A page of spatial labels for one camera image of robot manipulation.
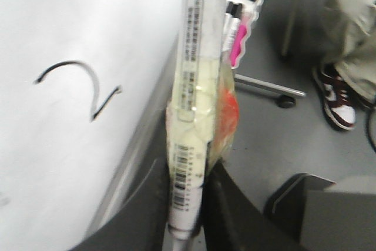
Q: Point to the white whiteboard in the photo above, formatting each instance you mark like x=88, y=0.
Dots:
x=76, y=76

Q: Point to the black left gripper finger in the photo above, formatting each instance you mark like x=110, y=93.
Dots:
x=231, y=222

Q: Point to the grey box on floor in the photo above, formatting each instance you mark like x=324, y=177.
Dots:
x=323, y=214

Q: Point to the grey whiteboard marker ledge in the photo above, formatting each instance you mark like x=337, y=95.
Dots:
x=129, y=210

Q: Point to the black caster wheel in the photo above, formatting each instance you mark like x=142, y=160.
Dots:
x=285, y=102

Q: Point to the beige trouser leg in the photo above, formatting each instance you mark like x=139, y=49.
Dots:
x=350, y=26

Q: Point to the black capped marker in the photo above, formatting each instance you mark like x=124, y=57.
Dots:
x=231, y=25

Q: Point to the pink item in tray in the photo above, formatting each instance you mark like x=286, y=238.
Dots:
x=238, y=45

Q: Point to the maroon white sneaker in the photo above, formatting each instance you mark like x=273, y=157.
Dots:
x=337, y=104

